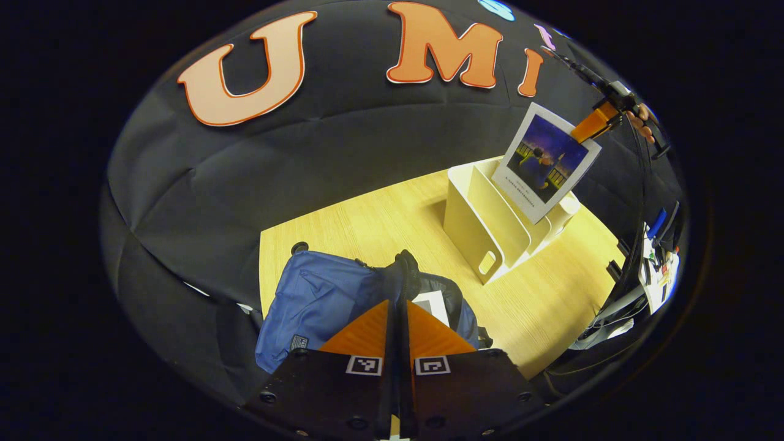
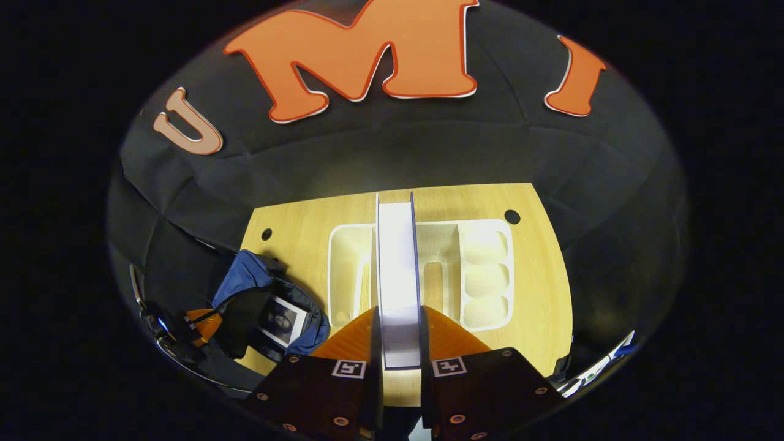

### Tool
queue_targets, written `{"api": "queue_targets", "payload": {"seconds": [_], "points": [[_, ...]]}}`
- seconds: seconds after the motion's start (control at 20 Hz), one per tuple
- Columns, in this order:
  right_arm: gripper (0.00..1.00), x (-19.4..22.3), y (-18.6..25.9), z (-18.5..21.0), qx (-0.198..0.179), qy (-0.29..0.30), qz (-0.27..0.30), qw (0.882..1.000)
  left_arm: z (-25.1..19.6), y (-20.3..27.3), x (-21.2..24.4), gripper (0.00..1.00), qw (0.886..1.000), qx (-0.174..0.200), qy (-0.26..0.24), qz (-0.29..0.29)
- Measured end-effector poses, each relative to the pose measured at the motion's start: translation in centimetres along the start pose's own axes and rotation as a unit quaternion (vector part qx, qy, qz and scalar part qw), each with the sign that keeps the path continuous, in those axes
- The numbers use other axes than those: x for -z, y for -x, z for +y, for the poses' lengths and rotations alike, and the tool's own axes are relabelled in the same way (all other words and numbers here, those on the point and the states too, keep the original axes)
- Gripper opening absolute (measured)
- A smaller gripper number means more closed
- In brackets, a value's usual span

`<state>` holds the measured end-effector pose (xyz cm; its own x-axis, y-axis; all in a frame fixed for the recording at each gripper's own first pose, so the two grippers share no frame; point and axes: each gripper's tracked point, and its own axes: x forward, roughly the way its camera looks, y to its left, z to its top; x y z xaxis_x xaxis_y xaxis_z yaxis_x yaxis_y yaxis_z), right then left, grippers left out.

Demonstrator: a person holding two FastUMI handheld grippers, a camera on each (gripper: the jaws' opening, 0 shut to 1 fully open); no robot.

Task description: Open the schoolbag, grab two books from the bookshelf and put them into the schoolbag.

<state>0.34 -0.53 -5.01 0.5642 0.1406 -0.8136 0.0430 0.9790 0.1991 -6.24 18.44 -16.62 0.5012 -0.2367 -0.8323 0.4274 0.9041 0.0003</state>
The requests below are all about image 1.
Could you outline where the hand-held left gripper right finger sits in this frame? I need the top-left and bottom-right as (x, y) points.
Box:
(401, 299), (546, 439)

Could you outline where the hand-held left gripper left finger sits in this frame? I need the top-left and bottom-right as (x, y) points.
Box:
(245, 298), (395, 439)

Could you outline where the blue-spined book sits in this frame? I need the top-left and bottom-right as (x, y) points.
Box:
(491, 102), (603, 225)

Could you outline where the white-spined book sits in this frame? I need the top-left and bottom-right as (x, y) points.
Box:
(412, 291), (451, 329)

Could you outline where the blue schoolbag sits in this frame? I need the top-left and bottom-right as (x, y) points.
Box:
(254, 248), (491, 375)

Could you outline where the cream plastic bookshelf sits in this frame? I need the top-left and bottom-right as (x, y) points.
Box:
(442, 156), (582, 286)

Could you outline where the black backdrop cloth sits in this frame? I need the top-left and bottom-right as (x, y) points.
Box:
(101, 0), (684, 405)

